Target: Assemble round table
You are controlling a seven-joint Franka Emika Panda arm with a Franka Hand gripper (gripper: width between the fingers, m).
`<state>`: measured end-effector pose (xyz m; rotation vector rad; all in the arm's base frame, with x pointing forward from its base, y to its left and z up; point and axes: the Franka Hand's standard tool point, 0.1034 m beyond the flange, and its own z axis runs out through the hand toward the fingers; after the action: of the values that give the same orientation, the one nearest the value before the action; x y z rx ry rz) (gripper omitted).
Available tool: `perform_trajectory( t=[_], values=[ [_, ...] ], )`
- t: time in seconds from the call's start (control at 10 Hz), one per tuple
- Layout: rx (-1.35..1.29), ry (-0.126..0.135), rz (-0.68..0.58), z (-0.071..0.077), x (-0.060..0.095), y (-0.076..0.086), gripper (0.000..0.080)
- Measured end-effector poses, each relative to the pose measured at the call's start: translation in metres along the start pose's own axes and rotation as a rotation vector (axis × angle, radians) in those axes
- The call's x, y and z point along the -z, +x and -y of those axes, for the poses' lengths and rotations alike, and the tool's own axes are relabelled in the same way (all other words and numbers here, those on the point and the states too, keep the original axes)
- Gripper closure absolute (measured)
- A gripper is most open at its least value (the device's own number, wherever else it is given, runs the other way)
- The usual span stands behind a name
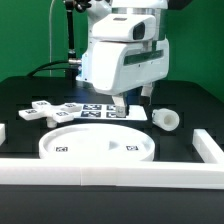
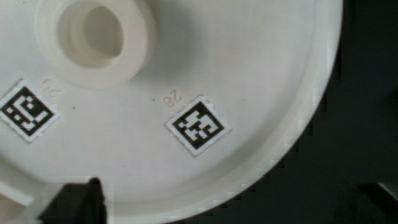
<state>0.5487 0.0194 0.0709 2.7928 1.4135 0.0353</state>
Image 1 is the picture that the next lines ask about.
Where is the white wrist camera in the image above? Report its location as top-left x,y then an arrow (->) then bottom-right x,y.
92,14 -> 156,42

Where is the white right fence bar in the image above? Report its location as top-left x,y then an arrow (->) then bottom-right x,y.
192,129 -> 224,164

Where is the white front fence bar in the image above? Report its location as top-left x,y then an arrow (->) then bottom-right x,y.
0,158 -> 224,189

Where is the white cross-shaped table base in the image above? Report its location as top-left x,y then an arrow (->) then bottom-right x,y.
18,100 -> 82,128

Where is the white left fence block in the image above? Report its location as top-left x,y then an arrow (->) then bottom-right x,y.
0,123 -> 6,146

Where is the grey thin cable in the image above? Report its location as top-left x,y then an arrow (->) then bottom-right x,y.
48,0 -> 58,78

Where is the white fence bar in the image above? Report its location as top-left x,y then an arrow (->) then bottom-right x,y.
0,158 -> 224,189
192,129 -> 224,164

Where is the black cable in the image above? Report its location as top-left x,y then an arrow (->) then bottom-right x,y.
27,59 -> 82,78

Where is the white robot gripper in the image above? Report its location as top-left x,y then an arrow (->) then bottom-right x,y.
90,38 -> 170,118

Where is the white marker sheet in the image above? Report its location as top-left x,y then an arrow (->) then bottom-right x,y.
74,104 -> 147,121

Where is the white round table top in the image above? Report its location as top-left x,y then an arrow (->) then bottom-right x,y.
39,123 -> 155,162

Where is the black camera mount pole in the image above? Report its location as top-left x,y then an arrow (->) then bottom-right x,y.
63,0 -> 92,65

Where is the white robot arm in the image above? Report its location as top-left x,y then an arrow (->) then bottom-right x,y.
81,0 -> 169,118

